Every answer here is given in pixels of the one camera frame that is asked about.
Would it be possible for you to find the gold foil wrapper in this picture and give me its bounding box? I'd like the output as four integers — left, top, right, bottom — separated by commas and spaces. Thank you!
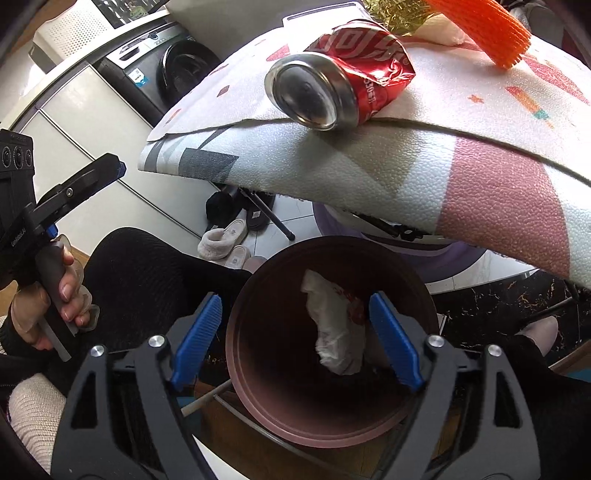
362, 0, 438, 35

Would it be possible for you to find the brown round trash bin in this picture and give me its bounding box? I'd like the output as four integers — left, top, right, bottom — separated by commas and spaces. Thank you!
225, 236, 439, 449

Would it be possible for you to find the person's left hand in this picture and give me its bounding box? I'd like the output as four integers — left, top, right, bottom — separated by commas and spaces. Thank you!
9, 235, 95, 350

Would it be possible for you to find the crumpled white tissue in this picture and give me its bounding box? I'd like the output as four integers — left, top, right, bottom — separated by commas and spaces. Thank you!
301, 270, 366, 375

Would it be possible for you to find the white cabinet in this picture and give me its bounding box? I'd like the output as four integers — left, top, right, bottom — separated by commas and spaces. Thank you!
2, 62, 215, 254

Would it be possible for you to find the fluffy beige slipper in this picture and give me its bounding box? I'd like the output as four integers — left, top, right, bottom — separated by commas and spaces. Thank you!
197, 219, 247, 261

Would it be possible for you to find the dark grey washing machine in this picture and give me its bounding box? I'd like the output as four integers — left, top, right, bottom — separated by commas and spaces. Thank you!
94, 22, 221, 126

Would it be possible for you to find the black slipper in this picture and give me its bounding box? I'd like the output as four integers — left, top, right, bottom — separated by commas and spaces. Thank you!
246, 192, 276, 232

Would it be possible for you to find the white perforated laundry basket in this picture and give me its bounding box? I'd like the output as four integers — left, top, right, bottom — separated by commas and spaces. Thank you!
29, 0, 113, 74

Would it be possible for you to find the crushed red soda can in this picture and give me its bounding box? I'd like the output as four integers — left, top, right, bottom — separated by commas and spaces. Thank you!
264, 19, 416, 131

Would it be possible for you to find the white cartoon print mat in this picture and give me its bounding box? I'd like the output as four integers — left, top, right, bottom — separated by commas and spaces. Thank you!
146, 27, 590, 178

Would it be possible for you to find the orange foam fruit net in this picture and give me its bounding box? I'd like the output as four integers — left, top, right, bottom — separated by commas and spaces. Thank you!
427, 0, 531, 70

